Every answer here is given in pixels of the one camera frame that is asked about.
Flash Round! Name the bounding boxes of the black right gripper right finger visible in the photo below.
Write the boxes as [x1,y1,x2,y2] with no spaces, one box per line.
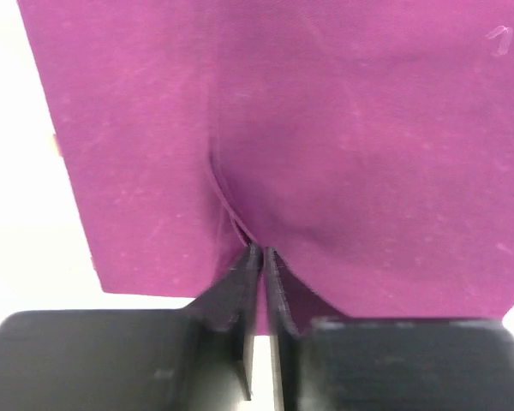
[264,248,514,410]

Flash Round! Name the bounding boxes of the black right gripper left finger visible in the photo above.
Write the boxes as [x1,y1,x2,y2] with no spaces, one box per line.
[0,245,263,411]

